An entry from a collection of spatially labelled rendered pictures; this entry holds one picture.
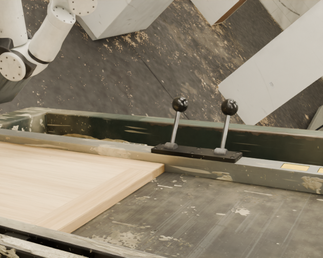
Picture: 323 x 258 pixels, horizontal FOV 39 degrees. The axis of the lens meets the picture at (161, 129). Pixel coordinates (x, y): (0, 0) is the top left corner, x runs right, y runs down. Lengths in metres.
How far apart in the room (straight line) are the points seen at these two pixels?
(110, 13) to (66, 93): 0.84
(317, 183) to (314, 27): 3.80
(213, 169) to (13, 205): 0.40
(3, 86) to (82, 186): 0.71
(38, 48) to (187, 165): 0.48
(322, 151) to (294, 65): 3.61
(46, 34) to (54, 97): 1.93
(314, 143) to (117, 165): 0.47
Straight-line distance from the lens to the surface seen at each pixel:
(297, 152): 1.15
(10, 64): 1.20
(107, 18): 3.70
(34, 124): 1.49
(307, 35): 4.67
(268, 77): 4.79
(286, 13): 9.17
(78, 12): 1.08
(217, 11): 6.11
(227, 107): 0.98
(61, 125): 1.49
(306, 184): 0.91
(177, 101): 1.03
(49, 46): 1.17
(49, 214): 0.80
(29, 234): 0.62
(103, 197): 0.84
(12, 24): 1.20
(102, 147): 1.09
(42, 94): 3.03
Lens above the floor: 1.89
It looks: 31 degrees down
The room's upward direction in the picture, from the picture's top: 50 degrees clockwise
